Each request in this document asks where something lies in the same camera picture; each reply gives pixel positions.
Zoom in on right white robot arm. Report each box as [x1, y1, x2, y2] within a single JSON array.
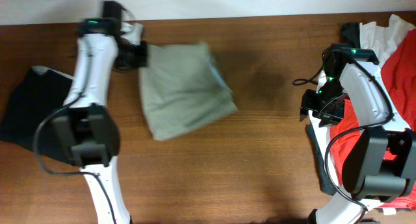
[[300, 60, 415, 223]]

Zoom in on red printed t-shirt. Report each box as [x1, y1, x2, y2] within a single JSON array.
[[330, 29, 415, 211]]

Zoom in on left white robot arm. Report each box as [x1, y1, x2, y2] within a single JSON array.
[[51, 34, 148, 223]]

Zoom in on white garment in pile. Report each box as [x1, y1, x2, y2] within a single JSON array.
[[308, 14, 416, 217]]

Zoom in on khaki green shorts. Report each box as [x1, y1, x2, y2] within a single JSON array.
[[139, 43, 238, 141]]

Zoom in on black garment in pile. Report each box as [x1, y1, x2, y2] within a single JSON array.
[[305, 23, 360, 195]]

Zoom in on folded black shorts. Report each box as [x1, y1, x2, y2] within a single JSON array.
[[1, 66, 73, 151]]

